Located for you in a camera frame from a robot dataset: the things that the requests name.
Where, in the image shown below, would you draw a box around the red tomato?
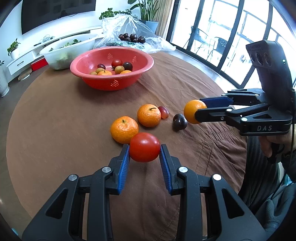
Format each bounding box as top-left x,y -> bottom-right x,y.
129,133 -> 161,163
111,59 -> 123,69

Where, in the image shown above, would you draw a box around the mandarin orange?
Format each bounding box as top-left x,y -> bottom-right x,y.
110,116 -> 139,144
137,104 -> 161,128
97,70 -> 113,76

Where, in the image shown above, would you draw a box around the dark plum back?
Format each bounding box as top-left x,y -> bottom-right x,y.
172,113 -> 188,132

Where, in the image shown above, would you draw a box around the dark plum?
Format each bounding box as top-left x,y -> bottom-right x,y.
122,62 -> 133,71
172,113 -> 188,132

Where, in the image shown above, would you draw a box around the red grape back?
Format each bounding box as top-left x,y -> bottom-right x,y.
158,106 -> 169,120

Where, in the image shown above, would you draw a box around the large smooth orange front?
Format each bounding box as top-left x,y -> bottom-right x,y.
120,70 -> 132,74

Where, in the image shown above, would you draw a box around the person right hand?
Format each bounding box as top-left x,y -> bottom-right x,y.
258,132 -> 292,158

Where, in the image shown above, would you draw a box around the brown round tablecloth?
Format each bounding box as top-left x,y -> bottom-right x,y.
6,52 -> 246,240

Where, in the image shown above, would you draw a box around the pile of dark plums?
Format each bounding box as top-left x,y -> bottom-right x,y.
118,33 -> 146,44

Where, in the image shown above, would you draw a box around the red plastic basin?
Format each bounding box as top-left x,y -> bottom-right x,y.
70,47 -> 154,91

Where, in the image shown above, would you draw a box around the beige curtain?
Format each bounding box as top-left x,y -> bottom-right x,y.
154,0 -> 175,39

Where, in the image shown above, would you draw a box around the large plant blue pot right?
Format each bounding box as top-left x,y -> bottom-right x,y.
127,0 -> 160,34

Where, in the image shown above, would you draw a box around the clear plastic bag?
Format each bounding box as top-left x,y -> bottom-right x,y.
94,14 -> 176,54

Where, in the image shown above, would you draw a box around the white plastic basin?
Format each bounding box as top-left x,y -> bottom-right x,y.
39,33 -> 98,70

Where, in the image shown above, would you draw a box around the red box under cabinet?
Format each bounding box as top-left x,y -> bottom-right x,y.
31,57 -> 48,72

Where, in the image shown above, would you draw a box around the green leafy vegetables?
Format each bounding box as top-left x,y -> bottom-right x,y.
59,39 -> 81,49

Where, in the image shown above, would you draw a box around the plant white ribbed pot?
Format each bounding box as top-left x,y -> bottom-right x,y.
0,60 -> 10,97

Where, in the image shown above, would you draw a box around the white tv cabinet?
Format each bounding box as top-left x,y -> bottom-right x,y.
6,28 -> 104,82

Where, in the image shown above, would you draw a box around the small plant on cabinet right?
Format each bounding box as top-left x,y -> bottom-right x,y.
99,8 -> 121,20

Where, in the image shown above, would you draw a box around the small plant on cabinet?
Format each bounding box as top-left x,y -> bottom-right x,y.
99,8 -> 121,20
7,38 -> 20,59

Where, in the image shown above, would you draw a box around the small plant on cabinet left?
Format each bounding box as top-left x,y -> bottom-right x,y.
7,38 -> 20,59

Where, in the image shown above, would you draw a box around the wall mounted black television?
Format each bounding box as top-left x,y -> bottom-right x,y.
21,0 -> 96,34

